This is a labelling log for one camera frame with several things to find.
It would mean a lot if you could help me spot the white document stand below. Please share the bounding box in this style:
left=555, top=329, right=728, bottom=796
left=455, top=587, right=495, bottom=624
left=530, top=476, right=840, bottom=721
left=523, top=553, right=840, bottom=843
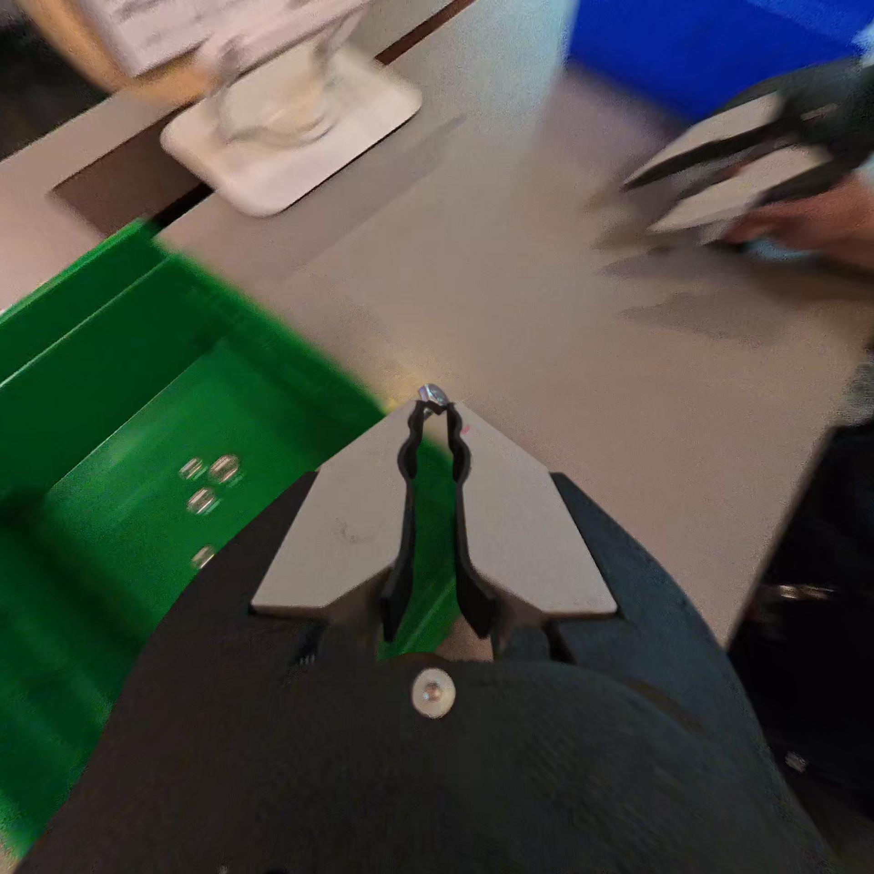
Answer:
left=15, top=0, right=423, bottom=217

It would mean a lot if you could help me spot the person's right hand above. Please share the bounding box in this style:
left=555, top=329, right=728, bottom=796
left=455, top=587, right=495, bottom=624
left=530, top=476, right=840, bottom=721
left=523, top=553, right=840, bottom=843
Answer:
left=716, top=165, right=874, bottom=274

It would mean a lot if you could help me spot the printed instruction sheet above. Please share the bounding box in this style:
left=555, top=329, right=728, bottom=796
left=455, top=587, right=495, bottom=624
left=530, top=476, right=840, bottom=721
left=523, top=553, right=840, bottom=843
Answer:
left=101, top=0, right=356, bottom=75

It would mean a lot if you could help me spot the green plastic bin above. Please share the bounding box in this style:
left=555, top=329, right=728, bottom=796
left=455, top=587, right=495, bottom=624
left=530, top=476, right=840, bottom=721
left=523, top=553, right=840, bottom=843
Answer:
left=0, top=217, right=456, bottom=861

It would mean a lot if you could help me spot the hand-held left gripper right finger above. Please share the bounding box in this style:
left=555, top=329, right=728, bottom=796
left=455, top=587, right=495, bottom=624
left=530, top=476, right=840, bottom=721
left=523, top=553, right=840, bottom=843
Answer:
left=443, top=403, right=619, bottom=639

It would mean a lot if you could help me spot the black table cable cover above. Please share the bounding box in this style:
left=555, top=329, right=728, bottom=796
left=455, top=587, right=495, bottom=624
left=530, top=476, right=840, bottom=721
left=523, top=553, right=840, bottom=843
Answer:
left=51, top=147, right=213, bottom=237

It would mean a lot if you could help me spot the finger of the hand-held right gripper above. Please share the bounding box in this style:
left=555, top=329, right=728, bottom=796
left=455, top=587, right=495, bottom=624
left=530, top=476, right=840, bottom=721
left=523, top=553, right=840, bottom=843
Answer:
left=622, top=89, right=801, bottom=194
left=644, top=146, right=838, bottom=239

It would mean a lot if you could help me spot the person's dark clothed body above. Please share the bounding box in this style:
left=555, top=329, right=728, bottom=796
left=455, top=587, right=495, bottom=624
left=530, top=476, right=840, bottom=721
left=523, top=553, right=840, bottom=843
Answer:
left=728, top=423, right=874, bottom=874

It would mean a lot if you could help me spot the blue plastic bin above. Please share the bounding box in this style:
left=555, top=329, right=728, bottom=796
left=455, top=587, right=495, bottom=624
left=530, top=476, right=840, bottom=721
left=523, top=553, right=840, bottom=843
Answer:
left=563, top=0, right=874, bottom=127

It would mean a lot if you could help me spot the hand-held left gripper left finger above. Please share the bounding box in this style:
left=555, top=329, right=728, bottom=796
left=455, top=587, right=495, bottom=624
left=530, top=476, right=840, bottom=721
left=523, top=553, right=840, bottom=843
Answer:
left=252, top=399, right=420, bottom=642

